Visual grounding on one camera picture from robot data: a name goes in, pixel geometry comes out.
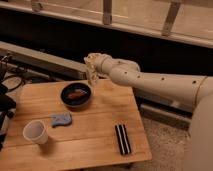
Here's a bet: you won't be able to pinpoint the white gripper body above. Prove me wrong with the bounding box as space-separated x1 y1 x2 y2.
84 53 108 73

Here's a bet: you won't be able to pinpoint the white labelled bottle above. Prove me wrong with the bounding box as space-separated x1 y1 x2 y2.
86 64 99 86

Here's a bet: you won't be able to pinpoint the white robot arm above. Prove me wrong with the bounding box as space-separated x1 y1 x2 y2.
84 53 213 171

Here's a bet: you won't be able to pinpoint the black bowl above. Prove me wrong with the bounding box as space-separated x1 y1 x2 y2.
60 82 92 108

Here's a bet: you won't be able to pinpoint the red food in bowl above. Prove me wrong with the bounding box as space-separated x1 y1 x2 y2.
68 91 85 99

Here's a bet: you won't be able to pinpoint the black striped rectangular box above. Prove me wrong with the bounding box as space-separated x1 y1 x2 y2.
115 124 132 155

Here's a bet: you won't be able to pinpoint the blue sponge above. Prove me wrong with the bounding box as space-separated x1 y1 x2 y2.
51 113 72 128

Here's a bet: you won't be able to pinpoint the wooden table board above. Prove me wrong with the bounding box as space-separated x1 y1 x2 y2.
0 79 152 171

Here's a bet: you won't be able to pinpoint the white paper cup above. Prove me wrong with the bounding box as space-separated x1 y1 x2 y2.
23 120 48 145

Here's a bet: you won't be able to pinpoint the black equipment at left edge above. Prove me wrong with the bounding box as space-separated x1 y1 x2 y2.
0 84 16 150

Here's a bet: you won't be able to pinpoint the metal rail frame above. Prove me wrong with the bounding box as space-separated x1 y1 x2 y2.
0 0 213 49

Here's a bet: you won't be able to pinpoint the black cables at left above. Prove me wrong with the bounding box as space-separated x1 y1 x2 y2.
0 53 28 93

